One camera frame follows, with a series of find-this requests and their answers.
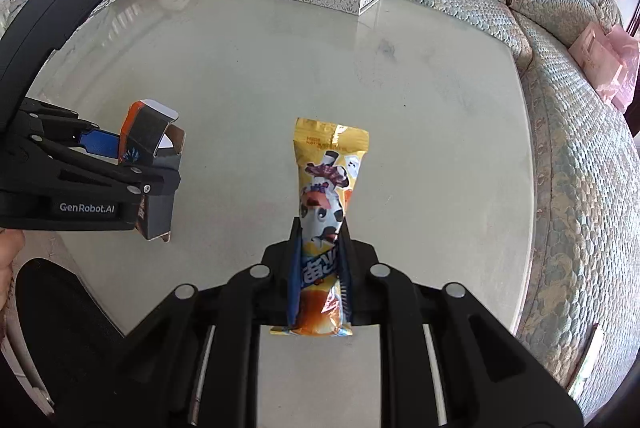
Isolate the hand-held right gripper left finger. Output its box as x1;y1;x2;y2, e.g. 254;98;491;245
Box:
50;217;303;428

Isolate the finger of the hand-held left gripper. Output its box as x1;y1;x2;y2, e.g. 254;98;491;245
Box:
20;97;123;161
0;142;182;199

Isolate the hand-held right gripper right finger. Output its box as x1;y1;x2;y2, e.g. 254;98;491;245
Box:
342;228;586;428

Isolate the black and orange carton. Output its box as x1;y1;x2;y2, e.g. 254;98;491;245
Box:
117;99;187;243

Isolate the yellow cartoon snack wrapper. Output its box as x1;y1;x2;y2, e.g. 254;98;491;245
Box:
270;117;371;338

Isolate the person's left hand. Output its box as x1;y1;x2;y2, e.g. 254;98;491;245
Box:
0;230;27;309

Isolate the thin white box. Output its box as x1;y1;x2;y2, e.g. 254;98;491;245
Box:
567;323;604;404

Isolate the quilted green floral sofa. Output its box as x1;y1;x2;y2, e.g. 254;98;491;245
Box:
125;0;640;404

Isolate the pink plastic bag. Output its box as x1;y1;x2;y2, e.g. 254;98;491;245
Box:
567;20;640;114

